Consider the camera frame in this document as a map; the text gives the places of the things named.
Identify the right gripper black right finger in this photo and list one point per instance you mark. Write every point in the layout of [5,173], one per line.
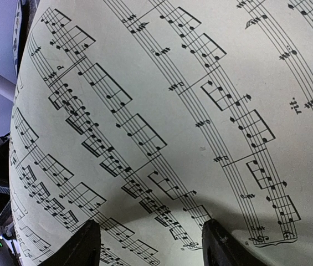
[221,248]

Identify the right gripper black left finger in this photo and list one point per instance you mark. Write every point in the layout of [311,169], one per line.
[83,248]

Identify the yellow sheet music page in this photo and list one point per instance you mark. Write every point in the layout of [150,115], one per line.
[152,117]

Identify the floral square ceramic plate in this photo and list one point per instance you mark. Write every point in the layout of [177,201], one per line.
[16,34]

